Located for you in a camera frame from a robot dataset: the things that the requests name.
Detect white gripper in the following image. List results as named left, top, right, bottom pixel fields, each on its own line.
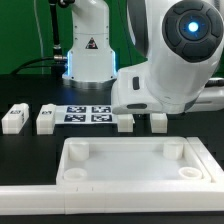
left=111, top=65, right=224, bottom=115

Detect white desk top tray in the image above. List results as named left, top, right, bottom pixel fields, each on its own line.
left=56, top=137, right=211, bottom=184

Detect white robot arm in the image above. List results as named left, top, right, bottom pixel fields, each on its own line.
left=62, top=0, right=224, bottom=114

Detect fiducial marker sheet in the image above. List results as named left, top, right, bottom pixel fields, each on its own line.
left=56, top=105, right=116, bottom=124

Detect white L-shaped obstacle fence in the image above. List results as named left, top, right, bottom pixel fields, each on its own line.
left=0, top=137, right=224, bottom=215

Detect black cable bundle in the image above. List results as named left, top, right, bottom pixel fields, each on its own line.
left=9, top=0, right=69, bottom=76

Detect white hanging cable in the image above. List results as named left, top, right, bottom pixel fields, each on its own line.
left=33, top=0, right=45, bottom=75

